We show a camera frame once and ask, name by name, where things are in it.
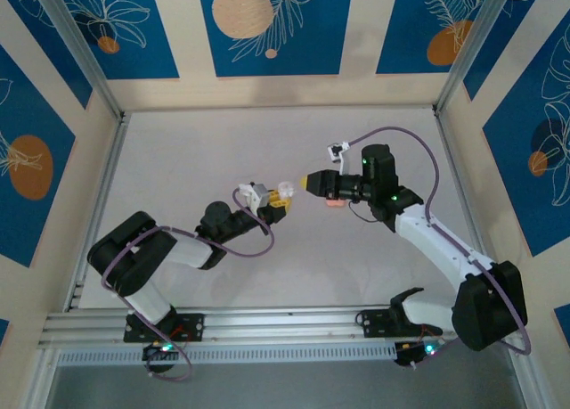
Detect long aluminium mounting rail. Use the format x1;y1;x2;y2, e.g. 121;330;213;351
37;305;531;351

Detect aluminium frame post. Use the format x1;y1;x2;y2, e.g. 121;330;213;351
31;0;128;121
434;0;522;116

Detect thin black cable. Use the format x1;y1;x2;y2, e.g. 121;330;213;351
348;201;379;223

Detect black controller board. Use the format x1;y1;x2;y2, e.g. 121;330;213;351
141;340;175;375
394;339;448;369

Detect grey slotted cable duct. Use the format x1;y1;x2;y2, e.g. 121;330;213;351
55;341;398;369

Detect aluminium table side rail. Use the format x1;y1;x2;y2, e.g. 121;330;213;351
63;110;133;313
432;107;531;334

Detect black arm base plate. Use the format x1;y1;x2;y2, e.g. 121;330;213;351
358;308;444;339
123;313;206;343

